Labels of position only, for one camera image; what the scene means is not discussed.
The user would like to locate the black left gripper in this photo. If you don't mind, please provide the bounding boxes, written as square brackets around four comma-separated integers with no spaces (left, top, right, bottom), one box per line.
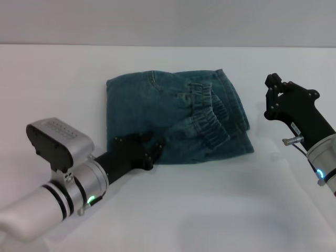
[94,132,167,186]

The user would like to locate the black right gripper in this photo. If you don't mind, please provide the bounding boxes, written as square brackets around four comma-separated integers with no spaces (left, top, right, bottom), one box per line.
[263,73,336,151]

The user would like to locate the blue denim shorts with embroidery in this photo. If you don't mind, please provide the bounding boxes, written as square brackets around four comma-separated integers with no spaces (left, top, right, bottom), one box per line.
[106,68,255,166]

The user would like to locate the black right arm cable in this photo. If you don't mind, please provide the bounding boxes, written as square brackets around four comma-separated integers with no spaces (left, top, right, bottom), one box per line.
[282,135,324,186]

